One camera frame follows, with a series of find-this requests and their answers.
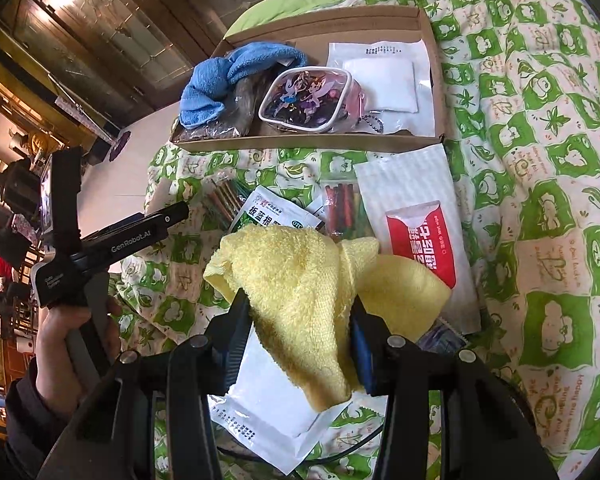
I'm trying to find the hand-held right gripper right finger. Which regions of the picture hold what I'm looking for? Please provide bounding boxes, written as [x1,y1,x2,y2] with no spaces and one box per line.
[350,300,561,480]

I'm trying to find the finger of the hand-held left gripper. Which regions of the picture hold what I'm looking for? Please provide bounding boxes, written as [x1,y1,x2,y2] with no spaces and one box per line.
[125,201,191,246]

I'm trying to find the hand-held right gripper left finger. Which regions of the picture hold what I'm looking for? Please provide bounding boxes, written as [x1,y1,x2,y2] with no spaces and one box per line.
[40,290,253,480]

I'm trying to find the bag of brown and green sticks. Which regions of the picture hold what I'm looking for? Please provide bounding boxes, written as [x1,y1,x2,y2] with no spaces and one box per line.
[200,172,253,233]

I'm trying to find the white pouch with pad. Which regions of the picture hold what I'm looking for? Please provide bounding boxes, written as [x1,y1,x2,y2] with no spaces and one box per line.
[326,39,431,113]
[207,330,351,476]

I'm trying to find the yellow towel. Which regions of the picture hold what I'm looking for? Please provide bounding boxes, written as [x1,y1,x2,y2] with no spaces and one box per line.
[202,222,453,411]

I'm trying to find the green and white medicine packet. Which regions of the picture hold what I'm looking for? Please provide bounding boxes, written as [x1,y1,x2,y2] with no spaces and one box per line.
[227,185,326,236]

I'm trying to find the clear bag of brown fibre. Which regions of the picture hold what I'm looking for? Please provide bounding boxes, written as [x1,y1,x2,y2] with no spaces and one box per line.
[172,72,276,143]

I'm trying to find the blue towel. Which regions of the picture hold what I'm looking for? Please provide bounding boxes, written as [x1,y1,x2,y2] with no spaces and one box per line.
[179,42,308,128]

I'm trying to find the shallow cardboard box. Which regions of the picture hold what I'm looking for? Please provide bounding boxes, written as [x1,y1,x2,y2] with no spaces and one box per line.
[170,5,448,153]

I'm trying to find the bag of red and black sticks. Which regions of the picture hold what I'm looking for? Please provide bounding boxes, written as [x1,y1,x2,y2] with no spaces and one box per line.
[310,177,376,241]

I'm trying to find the clear cartoon print pouch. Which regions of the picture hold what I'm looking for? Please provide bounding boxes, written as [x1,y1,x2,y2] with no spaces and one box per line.
[257,66,387,136]

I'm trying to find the white packet with red label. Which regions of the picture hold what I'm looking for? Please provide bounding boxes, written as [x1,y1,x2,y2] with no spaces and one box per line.
[354,144,483,333]

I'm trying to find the person's left forearm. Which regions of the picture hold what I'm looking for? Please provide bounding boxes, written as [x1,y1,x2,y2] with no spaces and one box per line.
[2,360,81,480]

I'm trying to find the person's left hand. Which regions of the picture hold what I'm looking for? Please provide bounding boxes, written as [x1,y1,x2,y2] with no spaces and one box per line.
[34,295,124,413]

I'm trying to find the cluttered wooden shelf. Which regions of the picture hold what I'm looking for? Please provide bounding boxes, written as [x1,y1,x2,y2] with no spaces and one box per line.
[0,125,48,411]

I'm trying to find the purple floor mop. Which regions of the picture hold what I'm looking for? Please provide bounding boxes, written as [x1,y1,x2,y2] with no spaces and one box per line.
[47,72,133,162]

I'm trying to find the blue-green striped packet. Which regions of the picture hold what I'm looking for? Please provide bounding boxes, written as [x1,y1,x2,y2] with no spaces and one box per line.
[415,320,468,356]

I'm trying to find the wooden glass-panel doors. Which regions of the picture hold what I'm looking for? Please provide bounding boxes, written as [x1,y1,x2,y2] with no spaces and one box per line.
[0,0,501,126]

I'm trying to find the light green bed sheet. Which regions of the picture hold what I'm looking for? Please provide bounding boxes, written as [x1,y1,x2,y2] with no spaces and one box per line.
[225,0,481,41]

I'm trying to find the green and white printed quilt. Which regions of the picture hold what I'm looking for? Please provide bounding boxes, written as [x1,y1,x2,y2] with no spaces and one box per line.
[107,0,600,480]

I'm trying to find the black cable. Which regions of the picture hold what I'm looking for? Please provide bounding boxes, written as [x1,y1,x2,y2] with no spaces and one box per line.
[215,422,383,467]

